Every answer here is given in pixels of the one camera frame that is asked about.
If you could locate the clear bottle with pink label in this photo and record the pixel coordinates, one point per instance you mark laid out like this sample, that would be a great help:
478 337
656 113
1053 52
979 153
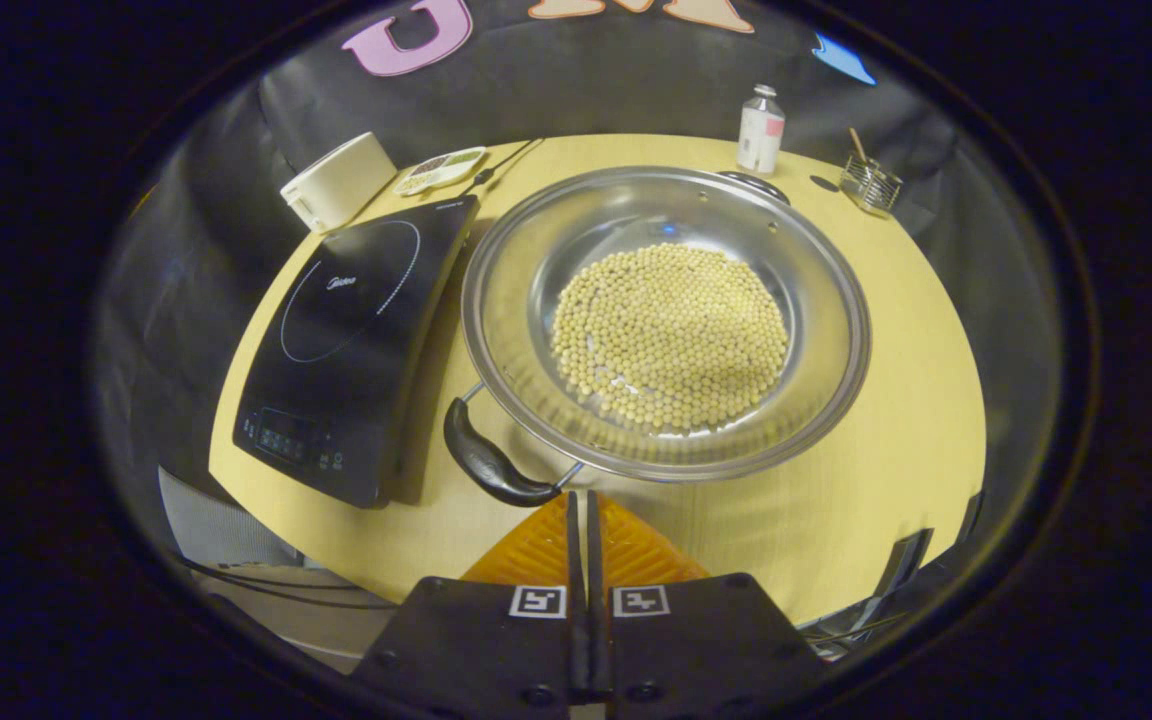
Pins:
760 135

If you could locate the black induction cooktop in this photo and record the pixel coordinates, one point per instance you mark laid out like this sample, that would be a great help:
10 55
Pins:
346 350

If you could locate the pile of soybeans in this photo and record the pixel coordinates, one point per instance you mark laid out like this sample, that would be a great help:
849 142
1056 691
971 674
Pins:
671 335

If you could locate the grey ribbed panel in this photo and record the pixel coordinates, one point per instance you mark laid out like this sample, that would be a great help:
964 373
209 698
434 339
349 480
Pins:
221 525

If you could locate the small dark round disc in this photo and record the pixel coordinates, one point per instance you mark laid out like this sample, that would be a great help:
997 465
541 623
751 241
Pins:
825 184

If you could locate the wooden stick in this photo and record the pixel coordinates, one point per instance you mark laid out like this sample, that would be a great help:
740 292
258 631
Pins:
857 145

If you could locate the divided seasoning dish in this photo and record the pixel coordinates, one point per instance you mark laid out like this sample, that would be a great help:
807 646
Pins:
441 170

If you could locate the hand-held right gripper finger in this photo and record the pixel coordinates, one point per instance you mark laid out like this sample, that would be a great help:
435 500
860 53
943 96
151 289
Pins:
573 560
596 560

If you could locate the white boxy container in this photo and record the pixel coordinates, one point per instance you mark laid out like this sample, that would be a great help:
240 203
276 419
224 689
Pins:
341 185

